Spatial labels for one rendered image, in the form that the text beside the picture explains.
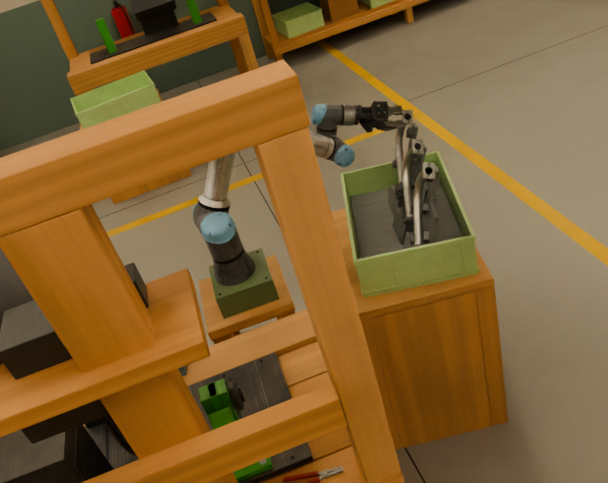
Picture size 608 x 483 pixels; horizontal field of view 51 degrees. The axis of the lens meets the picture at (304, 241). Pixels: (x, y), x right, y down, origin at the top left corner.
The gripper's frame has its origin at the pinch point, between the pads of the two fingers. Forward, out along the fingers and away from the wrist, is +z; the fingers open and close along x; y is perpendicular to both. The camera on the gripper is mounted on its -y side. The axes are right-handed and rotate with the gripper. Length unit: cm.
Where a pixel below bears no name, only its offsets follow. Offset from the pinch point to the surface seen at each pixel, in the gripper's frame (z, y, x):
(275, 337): -51, 9, -80
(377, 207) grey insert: -4.6, -29.4, -26.6
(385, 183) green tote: 1.4, -35.4, -14.6
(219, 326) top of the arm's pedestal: -69, -12, -75
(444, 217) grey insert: 16.5, -10.9, -35.1
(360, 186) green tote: -9.3, -37.6, -15.3
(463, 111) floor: 120, -221, 99
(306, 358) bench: -43, 17, -87
